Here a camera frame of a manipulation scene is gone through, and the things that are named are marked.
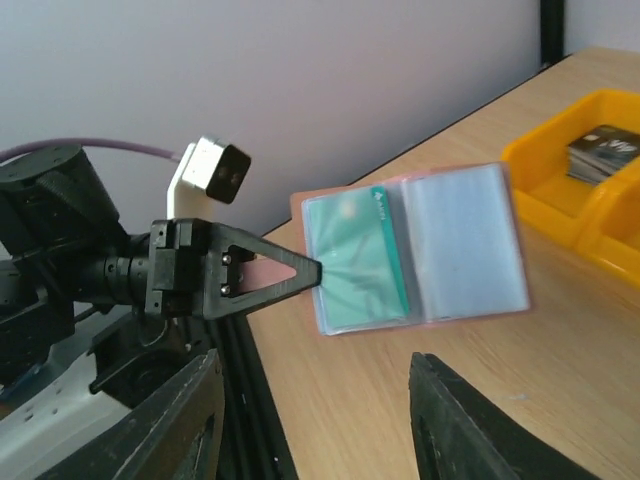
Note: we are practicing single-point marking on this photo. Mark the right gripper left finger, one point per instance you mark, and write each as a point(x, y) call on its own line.
point(174, 434)

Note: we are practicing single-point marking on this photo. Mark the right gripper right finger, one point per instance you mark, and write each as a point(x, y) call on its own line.
point(459, 433)

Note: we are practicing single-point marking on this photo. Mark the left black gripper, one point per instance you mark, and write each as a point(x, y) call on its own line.
point(205, 271)

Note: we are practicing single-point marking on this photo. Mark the teal card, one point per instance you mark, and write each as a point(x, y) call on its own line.
point(351, 234)

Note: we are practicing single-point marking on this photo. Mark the pink card holder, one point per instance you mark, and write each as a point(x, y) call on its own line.
point(458, 242)

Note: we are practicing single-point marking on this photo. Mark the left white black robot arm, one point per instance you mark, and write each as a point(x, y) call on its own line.
point(66, 245)

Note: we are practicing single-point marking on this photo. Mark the black card stack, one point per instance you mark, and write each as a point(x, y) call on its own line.
point(600, 153)

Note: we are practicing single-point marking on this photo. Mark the yellow bin middle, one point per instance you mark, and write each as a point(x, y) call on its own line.
point(610, 238)

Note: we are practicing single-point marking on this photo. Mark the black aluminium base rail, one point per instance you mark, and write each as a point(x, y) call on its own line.
point(249, 442)

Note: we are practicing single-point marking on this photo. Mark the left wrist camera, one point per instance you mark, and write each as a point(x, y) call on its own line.
point(209, 171)

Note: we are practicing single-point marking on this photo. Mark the left black frame post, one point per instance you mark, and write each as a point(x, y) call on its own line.
point(552, 31)

